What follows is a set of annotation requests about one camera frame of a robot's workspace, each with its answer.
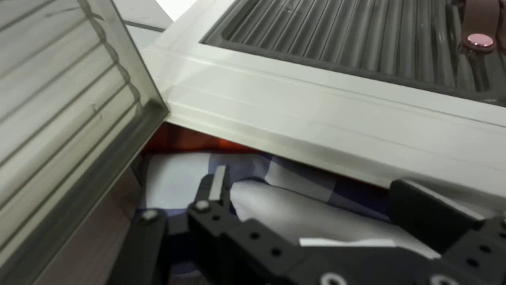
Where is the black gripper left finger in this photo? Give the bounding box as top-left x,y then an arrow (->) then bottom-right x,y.
108,163 -> 302,285

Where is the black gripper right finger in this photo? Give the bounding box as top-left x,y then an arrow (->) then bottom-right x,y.
388,178 -> 506,285

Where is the red striped white towel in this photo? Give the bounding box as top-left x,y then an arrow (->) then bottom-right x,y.
230,180 -> 442,261

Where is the ribbed dark cabinet door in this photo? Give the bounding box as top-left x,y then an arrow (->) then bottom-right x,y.
0,0 -> 171,285
200,0 -> 506,107

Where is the white three-drawer cabinet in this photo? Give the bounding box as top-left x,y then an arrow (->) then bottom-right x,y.
113,0 -> 506,212

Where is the blue checkered cloth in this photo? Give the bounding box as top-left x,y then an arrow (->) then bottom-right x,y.
133,152 -> 394,285

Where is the brown door handle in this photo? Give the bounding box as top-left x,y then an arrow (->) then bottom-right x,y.
456,0 -> 503,53

